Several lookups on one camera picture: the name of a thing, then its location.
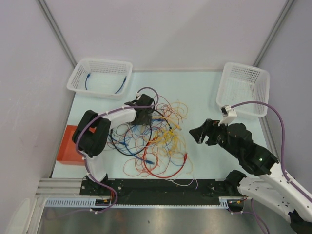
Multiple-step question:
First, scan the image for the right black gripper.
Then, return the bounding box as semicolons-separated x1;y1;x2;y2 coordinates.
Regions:
188;118;240;158

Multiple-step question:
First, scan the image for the thin white wire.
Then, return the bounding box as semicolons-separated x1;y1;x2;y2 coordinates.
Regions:
136;136;198;190

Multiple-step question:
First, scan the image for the thick blue cable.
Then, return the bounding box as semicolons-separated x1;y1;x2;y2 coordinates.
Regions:
84;74;128;95

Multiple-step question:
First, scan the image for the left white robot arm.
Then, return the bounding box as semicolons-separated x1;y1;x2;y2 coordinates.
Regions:
72;94;155;195

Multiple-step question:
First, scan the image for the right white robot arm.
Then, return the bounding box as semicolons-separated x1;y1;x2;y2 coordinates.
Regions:
189;119;312;234

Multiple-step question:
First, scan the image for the left white mesh basket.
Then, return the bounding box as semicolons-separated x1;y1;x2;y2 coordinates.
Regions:
66;58;133;100

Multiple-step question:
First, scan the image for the white mesh basket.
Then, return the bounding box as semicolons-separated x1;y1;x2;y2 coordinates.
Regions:
66;58;133;100
216;62;270;107

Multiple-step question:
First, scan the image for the right white mesh basket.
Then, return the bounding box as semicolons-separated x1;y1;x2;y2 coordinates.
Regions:
216;62;270;107

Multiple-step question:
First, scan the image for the orange plastic bin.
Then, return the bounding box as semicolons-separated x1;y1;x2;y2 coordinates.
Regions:
56;125;84;166

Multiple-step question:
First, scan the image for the thin blue wire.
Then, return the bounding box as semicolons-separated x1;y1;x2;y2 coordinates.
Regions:
112;117;186;169

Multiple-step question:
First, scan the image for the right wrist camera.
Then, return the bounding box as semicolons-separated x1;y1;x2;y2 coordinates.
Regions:
219;105;237;125

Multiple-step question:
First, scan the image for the thick black cable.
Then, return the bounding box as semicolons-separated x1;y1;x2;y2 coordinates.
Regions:
108;108;173;156

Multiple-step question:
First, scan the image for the yellow wire bundle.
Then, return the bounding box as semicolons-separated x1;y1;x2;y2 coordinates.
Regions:
153;123;188;156

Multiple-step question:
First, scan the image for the thick red cable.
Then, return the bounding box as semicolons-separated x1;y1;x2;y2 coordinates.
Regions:
142;136;189;179

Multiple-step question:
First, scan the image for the thin orange wire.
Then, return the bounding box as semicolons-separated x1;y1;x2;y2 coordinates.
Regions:
123;98;195;181

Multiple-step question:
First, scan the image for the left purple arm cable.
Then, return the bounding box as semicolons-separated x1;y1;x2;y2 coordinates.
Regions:
75;87;160;215

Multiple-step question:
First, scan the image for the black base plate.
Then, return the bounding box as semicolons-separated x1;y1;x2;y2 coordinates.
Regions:
79;178;254;206

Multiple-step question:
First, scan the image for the white slotted cable duct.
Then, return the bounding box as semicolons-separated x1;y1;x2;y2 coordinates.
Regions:
45;197;230;209

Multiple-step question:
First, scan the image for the aluminium frame post right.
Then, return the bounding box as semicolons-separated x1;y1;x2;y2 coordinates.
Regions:
253;0;296;67

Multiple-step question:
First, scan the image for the aluminium frame post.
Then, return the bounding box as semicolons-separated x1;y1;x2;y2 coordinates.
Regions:
36;0;77;68
253;0;296;67

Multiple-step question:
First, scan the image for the aluminium frame post left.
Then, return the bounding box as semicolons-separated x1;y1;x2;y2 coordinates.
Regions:
36;0;77;68

